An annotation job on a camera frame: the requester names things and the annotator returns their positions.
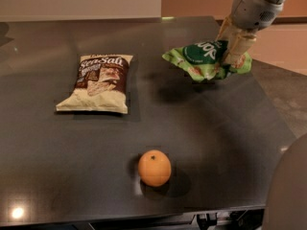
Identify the orange fruit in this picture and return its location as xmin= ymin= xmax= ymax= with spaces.
xmin=138 ymin=149 xmax=172 ymax=187

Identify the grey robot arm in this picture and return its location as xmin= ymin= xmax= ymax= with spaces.
xmin=217 ymin=0 xmax=286 ymax=65

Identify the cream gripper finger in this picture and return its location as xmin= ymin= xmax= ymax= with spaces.
xmin=221 ymin=28 xmax=256 ymax=65
xmin=216 ymin=15 xmax=239 ymax=42

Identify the sea salt chip bag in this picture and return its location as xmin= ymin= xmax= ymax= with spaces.
xmin=56 ymin=54 xmax=132 ymax=114

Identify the green rice chip bag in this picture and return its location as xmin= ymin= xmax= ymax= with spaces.
xmin=162 ymin=40 xmax=252 ymax=82

